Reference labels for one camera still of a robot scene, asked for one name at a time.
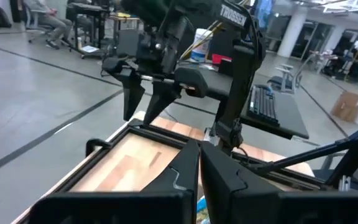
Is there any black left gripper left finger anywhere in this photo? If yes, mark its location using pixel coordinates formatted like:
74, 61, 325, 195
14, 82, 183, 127
29, 139, 200, 224

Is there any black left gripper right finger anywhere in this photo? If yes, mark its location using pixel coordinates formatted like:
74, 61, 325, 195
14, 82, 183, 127
201, 141, 358, 224

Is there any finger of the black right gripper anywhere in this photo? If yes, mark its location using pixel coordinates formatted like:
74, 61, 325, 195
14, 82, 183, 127
116, 69, 146, 122
142, 82, 180, 126

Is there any light blue granola bar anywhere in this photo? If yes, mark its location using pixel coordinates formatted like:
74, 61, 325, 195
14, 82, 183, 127
196, 196, 211, 224

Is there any white and blue tub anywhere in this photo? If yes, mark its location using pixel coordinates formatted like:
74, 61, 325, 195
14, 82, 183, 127
190, 27, 214, 63

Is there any red box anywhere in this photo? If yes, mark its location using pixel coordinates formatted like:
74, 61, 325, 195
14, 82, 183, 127
211, 53, 233, 65

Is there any thin black rod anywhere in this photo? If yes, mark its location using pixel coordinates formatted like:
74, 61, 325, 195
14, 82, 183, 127
247, 129, 358, 177

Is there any black operator desk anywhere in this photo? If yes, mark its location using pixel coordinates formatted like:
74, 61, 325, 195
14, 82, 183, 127
194, 62, 311, 141

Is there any backlit black keyboard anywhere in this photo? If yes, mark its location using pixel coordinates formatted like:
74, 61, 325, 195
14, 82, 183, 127
246, 83, 282, 128

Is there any blue lit screen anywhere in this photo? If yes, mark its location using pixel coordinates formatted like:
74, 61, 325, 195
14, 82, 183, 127
255, 0, 275, 30

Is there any grey office chair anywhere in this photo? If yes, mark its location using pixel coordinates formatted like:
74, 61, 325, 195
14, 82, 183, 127
266, 63, 305, 95

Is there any cardboard box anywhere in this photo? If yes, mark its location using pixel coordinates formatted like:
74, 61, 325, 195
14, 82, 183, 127
330, 90, 358, 123

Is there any white pillar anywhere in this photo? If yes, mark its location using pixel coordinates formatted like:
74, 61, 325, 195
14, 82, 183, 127
277, 6, 310, 59

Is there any yellow cable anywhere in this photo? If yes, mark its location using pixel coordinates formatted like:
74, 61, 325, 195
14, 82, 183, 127
178, 20, 227, 62

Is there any black hook handle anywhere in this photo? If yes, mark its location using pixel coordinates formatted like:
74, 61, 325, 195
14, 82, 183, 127
85, 138, 113, 157

